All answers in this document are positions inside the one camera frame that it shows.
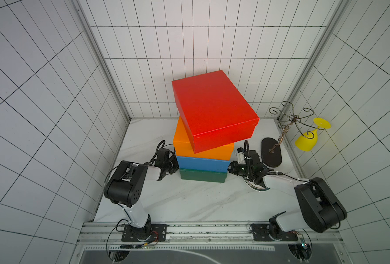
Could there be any orange shoebox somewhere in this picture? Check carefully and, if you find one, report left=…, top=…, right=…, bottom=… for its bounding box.
left=172, top=116, right=235, bottom=161

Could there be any green shoebox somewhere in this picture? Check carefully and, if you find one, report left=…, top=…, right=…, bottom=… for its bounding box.
left=179, top=169, right=228, bottom=183

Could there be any blue shoebox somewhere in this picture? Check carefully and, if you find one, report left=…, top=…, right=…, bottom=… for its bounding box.
left=177, top=156, right=230, bottom=173

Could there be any red shoebox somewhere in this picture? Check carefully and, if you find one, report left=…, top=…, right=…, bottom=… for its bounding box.
left=172, top=70, right=259, bottom=154

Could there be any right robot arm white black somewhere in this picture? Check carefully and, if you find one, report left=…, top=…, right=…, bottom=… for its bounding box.
left=228, top=147, right=348, bottom=241

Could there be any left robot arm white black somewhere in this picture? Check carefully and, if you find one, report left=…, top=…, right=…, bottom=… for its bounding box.
left=104, top=147, right=179, bottom=242

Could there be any white plate striped rim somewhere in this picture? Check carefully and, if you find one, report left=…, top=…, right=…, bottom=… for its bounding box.
left=243, top=177, right=270, bottom=192

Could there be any yellow plastic wine glass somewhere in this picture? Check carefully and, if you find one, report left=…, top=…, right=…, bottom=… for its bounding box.
left=295, top=117, right=331, bottom=152

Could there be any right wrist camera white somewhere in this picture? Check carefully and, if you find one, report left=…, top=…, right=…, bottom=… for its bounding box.
left=237, top=148, right=246, bottom=165

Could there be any metal wire cup stand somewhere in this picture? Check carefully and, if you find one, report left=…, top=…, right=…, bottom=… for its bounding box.
left=261, top=101, right=315, bottom=168

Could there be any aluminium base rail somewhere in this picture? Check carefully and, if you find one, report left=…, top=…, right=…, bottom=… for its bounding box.
left=78, top=222, right=342, bottom=249

